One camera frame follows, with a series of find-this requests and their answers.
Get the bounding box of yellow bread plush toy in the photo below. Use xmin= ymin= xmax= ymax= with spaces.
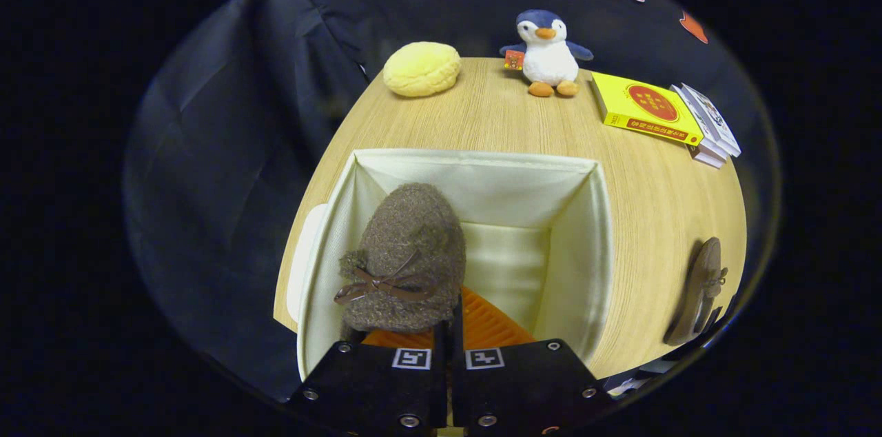
xmin=382 ymin=41 xmax=462 ymax=98

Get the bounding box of pale pink book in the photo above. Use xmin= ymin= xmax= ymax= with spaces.
xmin=689 ymin=144 xmax=726 ymax=170

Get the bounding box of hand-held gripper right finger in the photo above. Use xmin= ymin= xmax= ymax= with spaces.
xmin=451 ymin=285 xmax=614 ymax=434

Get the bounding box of black backdrop cloth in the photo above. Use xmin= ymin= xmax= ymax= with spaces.
xmin=124 ymin=0 xmax=779 ymax=403

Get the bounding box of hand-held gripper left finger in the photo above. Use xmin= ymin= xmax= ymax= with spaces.
xmin=286 ymin=321 xmax=452 ymax=432

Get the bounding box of yellow book red circle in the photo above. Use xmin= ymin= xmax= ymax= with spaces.
xmin=591 ymin=72 xmax=705 ymax=148

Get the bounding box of cream fabric storage box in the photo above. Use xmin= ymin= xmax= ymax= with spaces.
xmin=286 ymin=148 xmax=615 ymax=383

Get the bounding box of brown fuzzy bow shoe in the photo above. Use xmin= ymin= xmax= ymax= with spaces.
xmin=334 ymin=182 xmax=468 ymax=336
xmin=664 ymin=237 xmax=729 ymax=347

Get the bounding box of plain white book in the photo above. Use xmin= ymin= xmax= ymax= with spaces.
xmin=670 ymin=85 xmax=730 ymax=163

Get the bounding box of blue white penguin plush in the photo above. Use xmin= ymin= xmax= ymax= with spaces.
xmin=500 ymin=9 xmax=595 ymax=98

